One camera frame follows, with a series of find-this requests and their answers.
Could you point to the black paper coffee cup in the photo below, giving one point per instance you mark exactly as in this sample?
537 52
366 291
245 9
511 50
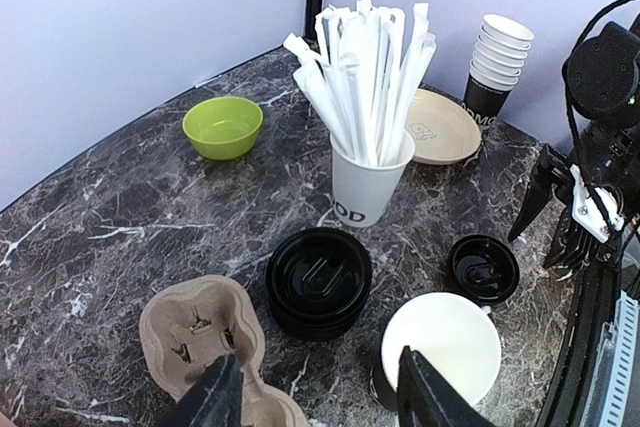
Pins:
455 335

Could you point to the green bowl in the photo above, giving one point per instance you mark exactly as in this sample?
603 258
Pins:
223 128

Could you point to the stack of paper cups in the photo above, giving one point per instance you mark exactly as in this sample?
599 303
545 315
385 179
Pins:
500 50

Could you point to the single black lid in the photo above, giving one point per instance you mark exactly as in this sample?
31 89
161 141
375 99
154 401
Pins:
482 269

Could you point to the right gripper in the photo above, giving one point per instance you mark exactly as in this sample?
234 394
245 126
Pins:
572 246

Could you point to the stack of black lids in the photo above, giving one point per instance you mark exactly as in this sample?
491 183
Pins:
318 281

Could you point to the white cup holding straws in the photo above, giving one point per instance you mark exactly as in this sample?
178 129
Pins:
361 193

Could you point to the bundle of white wrapped straws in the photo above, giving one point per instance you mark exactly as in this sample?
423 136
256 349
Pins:
363 75

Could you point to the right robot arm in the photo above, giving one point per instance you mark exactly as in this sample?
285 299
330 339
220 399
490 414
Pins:
601 91

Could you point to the beige plate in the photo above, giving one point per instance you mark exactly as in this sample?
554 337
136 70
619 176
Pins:
443 132

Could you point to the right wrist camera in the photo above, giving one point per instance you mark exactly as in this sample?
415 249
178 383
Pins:
585 211

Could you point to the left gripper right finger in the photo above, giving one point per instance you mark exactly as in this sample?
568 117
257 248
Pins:
425 398

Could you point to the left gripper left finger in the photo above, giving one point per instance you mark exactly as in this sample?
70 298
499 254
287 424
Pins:
214 400

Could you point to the brown pulp cup carrier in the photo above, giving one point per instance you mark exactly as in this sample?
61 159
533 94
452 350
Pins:
184 328

